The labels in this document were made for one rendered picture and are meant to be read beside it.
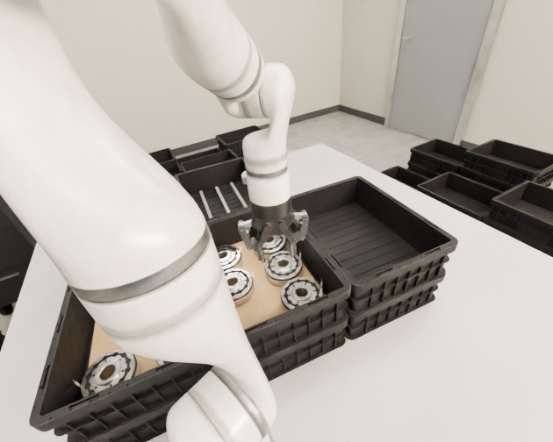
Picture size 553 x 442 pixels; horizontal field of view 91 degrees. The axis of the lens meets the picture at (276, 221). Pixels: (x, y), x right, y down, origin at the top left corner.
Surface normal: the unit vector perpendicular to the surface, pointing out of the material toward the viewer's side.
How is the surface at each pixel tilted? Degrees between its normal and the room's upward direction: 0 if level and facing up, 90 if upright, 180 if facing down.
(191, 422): 2
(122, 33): 90
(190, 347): 93
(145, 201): 54
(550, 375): 0
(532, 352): 0
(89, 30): 90
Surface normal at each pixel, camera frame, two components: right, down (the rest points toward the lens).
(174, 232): 0.72, -0.22
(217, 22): 0.95, 0.32
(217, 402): -0.01, -0.77
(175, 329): 0.49, 0.43
